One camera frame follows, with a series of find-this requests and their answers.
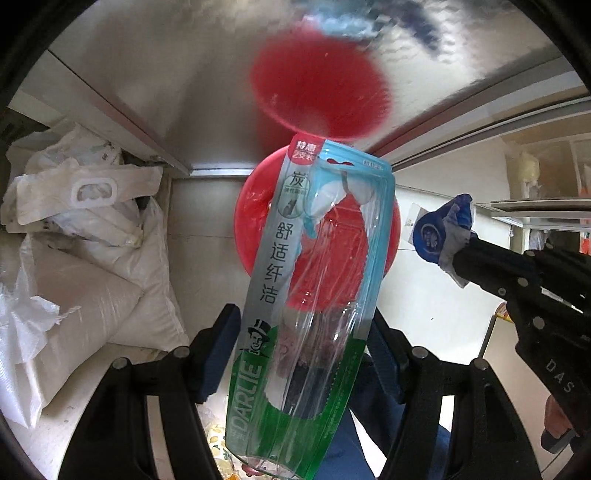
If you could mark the large white woven sack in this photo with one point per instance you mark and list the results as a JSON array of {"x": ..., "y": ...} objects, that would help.
[{"x": 101, "y": 295}]

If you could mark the blue wrapper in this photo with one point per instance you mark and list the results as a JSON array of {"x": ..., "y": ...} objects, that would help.
[{"x": 429, "y": 235}]

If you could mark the toothbrush package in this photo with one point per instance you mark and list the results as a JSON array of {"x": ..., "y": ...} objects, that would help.
[{"x": 277, "y": 258}]

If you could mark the white plastic bag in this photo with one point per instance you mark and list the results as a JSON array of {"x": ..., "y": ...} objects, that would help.
[{"x": 23, "y": 346}]

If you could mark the person's blue trouser leg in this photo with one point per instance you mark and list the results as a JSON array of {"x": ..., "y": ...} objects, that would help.
[{"x": 415, "y": 443}]

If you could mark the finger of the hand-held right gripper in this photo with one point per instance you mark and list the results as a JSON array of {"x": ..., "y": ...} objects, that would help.
[
  {"x": 498, "y": 286},
  {"x": 503, "y": 263}
]

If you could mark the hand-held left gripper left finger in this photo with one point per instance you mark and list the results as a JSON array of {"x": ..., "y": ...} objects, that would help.
[{"x": 219, "y": 355}]

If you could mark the red plastic bin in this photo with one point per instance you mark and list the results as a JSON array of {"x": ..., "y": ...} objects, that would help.
[{"x": 258, "y": 203}]

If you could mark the person's right hand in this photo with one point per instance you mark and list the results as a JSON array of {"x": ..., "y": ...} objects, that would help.
[{"x": 556, "y": 417}]

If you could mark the steel cabinet door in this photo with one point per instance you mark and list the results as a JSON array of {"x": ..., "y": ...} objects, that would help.
[{"x": 184, "y": 92}]

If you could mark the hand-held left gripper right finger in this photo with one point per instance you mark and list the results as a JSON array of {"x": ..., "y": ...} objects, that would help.
[{"x": 385, "y": 364}]

